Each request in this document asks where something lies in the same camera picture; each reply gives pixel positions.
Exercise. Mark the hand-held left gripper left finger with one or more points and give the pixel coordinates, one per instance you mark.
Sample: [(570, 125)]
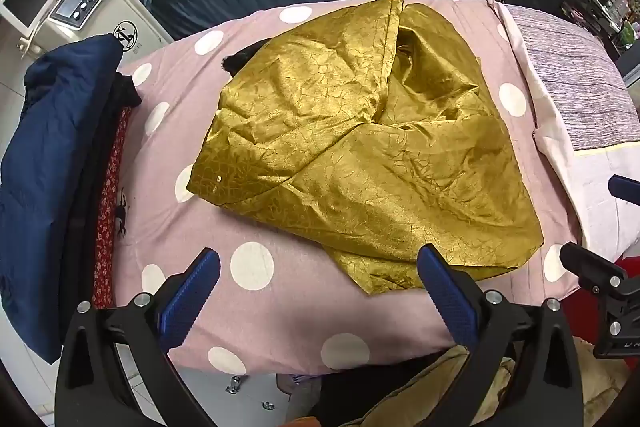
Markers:
[(190, 297)]

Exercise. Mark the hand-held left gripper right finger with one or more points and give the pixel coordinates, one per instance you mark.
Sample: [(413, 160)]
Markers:
[(450, 302)]

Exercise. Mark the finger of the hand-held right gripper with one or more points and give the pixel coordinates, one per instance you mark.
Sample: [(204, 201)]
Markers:
[(626, 189), (590, 264)]

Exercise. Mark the gold patterned jacket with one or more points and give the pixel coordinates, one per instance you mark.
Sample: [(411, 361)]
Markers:
[(350, 132)]

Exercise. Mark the pale pink sheet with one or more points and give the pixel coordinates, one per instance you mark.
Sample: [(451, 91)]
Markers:
[(590, 187)]

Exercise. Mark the red cloth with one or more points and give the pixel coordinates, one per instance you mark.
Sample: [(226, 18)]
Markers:
[(627, 263)]

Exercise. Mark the person's khaki pants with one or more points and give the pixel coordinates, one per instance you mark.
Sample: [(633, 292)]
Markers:
[(430, 379)]

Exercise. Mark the pink polka dot sheet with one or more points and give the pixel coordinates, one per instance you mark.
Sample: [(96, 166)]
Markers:
[(280, 307)]

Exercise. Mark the purple striped blanket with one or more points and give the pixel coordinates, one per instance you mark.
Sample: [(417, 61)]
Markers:
[(575, 72)]

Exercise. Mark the navy blue garment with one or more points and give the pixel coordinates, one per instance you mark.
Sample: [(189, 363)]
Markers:
[(50, 157)]

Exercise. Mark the black garment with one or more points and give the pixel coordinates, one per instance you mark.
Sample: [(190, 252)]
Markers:
[(107, 117)]

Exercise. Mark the white beauty machine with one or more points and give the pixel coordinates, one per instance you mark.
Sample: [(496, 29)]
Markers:
[(130, 7)]

